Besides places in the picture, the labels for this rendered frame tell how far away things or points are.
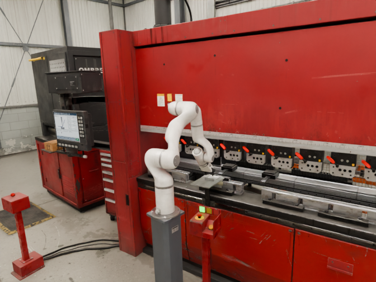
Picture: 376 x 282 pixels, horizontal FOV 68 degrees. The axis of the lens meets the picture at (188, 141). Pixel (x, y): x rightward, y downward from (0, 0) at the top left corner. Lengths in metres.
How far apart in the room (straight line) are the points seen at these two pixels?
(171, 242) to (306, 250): 0.98
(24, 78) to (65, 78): 6.07
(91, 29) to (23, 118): 3.39
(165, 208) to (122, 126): 1.18
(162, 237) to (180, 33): 1.62
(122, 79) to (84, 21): 7.09
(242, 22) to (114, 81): 1.28
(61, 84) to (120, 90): 0.52
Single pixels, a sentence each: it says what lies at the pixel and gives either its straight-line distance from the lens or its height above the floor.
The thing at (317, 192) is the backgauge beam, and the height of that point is 0.92.
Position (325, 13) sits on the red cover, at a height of 2.22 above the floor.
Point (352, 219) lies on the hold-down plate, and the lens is 2.19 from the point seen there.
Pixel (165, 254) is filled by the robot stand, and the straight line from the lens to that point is 1.92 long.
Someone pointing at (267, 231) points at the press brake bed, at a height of 0.68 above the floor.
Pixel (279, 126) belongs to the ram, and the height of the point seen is 1.49.
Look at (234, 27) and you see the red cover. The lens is 2.24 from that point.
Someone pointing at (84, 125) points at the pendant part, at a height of 1.48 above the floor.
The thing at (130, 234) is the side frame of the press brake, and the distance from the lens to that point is 3.14.
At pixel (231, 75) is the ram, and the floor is 1.86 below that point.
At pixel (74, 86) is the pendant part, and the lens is 2.66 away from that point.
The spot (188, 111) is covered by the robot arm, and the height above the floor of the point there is 1.64.
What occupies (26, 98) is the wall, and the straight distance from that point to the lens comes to 8.80.
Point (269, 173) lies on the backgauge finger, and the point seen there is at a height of 1.03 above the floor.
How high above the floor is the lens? 1.85
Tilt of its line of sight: 13 degrees down
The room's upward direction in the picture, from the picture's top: 2 degrees counter-clockwise
